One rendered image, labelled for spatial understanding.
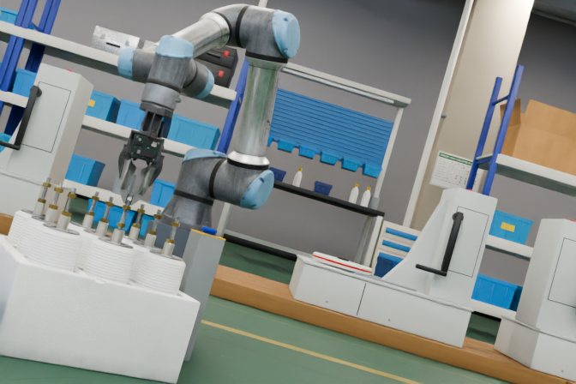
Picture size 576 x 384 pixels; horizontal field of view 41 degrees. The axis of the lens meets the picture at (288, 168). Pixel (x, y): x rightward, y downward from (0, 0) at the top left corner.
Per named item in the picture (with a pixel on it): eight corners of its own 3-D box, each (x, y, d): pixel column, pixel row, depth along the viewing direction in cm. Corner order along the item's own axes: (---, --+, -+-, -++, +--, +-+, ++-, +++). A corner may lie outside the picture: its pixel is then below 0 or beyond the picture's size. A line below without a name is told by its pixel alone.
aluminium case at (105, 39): (100, 58, 669) (107, 37, 670) (141, 70, 668) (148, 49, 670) (87, 47, 627) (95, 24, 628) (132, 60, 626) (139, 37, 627)
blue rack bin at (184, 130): (171, 144, 672) (178, 121, 674) (213, 157, 673) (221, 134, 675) (165, 138, 622) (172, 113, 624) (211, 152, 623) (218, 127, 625)
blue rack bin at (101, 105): (75, 115, 671) (81, 92, 673) (117, 128, 672) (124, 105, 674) (60, 107, 621) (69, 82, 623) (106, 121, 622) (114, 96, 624)
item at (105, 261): (57, 321, 160) (84, 236, 161) (81, 319, 169) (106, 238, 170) (98, 335, 157) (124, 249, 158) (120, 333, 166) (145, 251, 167)
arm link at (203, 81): (180, 62, 183) (157, 47, 173) (221, 71, 179) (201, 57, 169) (170, 93, 183) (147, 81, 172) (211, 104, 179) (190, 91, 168)
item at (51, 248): (51, 326, 153) (79, 237, 154) (3, 312, 152) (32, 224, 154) (62, 319, 162) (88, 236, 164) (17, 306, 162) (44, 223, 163)
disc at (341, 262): (309, 256, 399) (311, 248, 399) (366, 273, 400) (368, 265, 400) (314, 260, 369) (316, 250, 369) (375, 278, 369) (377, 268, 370)
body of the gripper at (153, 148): (121, 156, 159) (139, 99, 159) (123, 158, 167) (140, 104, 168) (158, 166, 160) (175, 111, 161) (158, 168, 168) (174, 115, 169)
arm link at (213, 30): (220, -7, 215) (112, 43, 176) (255, 0, 211) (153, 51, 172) (220, 33, 221) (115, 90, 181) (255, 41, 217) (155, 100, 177)
